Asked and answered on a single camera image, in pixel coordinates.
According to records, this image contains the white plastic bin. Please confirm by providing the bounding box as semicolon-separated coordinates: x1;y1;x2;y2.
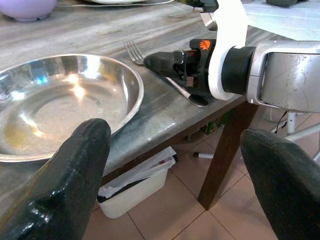
96;166;169;219

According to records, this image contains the white metal tube frame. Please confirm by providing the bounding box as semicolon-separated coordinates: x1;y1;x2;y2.
271;111;320;162

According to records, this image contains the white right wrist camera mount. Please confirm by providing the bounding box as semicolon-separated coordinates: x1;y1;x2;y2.
192;0;249;101

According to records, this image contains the white tube with black cap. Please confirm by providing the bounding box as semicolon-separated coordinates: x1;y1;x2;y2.
193;151;215;160

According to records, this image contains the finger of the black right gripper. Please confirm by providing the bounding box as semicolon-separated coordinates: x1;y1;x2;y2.
143;50;186;76

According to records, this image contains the lilac plastic bowl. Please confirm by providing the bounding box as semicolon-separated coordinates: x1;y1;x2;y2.
0;0;58;22

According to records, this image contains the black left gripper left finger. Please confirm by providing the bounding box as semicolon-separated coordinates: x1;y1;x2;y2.
0;118;112;240

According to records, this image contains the dark brown table leg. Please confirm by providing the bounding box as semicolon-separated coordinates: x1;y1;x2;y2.
197;96;260;211

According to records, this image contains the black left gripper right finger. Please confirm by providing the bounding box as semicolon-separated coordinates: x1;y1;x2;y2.
240;128;320;240

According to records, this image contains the white cloth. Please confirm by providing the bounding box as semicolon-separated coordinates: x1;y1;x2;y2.
240;0;320;42

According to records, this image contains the white crumpled bin liner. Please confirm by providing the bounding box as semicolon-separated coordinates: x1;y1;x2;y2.
97;146;177;199

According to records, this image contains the stainless steel fork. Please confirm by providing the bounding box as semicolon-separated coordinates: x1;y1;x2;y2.
123;40;210;108

